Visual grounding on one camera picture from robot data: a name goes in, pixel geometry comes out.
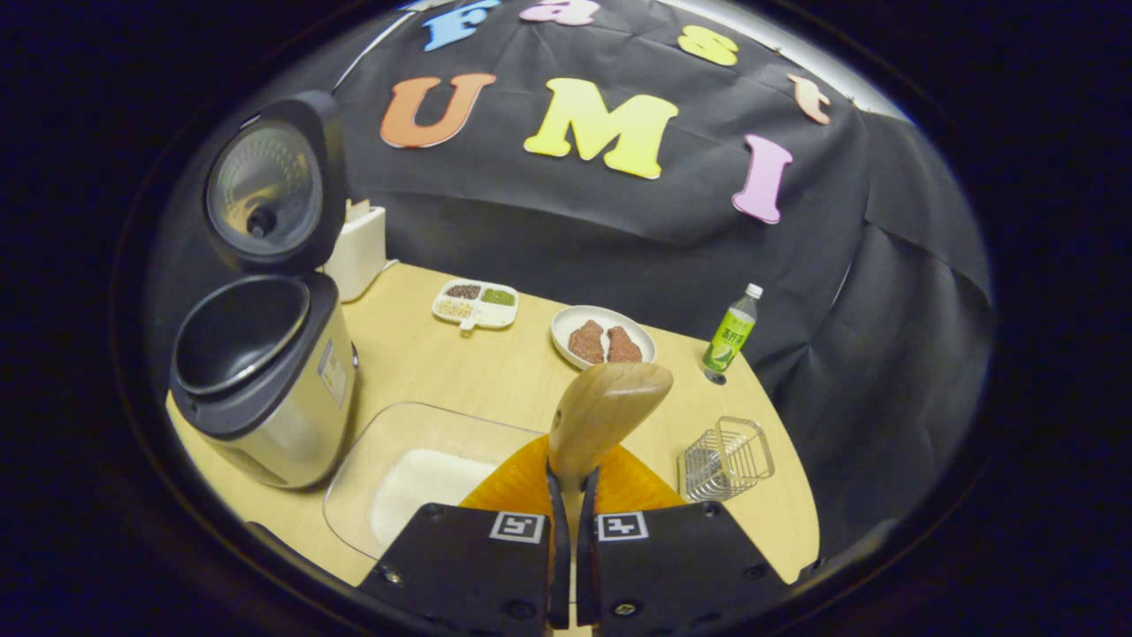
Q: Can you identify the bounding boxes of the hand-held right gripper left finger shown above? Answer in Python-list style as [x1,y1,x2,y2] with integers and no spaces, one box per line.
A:
[358,434,571,633]

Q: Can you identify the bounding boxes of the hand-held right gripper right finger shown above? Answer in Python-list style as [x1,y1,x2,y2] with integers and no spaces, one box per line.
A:
[577,442,788,633]

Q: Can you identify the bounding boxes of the white rice pile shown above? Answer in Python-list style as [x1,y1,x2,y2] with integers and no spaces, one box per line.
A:
[370,448,498,545]

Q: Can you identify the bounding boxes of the wire chopstick holder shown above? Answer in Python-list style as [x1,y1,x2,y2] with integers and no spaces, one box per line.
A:
[678,416,776,503]

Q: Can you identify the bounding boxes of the wooden spoon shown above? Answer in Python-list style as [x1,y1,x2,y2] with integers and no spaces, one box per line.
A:
[548,361,675,611]

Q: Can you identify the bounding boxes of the black and silver rice cooker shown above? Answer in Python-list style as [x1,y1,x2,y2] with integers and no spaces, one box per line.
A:
[168,91,359,490]

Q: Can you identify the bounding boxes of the green tea bottle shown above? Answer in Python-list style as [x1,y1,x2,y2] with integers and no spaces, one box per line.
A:
[701,283,764,375]

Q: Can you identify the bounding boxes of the white divided bean plate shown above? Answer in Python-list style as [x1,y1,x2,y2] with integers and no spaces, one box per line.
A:
[432,280,520,332]

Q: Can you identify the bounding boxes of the white oval plate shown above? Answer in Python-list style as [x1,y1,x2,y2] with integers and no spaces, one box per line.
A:
[550,305,657,371]

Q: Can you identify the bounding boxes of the white toaster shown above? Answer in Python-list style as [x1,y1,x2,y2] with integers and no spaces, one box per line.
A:
[323,199,388,303]

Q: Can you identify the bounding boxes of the black backdrop cloth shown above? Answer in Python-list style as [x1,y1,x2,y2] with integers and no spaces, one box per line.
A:
[146,0,996,549]

